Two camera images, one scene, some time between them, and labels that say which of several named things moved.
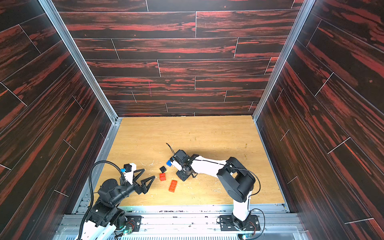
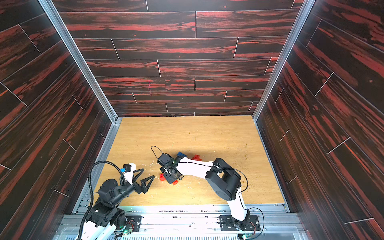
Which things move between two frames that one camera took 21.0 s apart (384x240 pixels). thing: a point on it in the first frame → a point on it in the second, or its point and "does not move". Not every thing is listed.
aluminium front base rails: [193, 222] does not move
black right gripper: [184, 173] → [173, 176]
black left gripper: [139, 190] does not move
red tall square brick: [162, 177] does not move
